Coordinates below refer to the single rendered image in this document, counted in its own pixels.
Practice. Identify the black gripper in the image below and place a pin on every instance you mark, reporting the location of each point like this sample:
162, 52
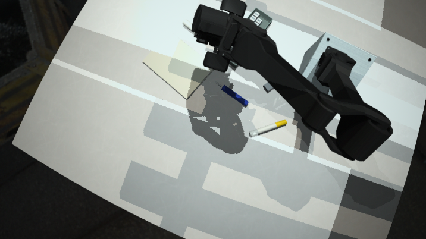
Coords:
214, 59

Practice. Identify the keyboard with white letter keys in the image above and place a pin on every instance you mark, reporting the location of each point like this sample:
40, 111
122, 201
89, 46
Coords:
261, 19

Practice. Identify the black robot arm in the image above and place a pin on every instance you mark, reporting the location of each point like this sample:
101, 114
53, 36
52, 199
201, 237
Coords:
361, 130

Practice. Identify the dark blue stylus with grey tip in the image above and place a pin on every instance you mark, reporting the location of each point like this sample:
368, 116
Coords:
234, 95

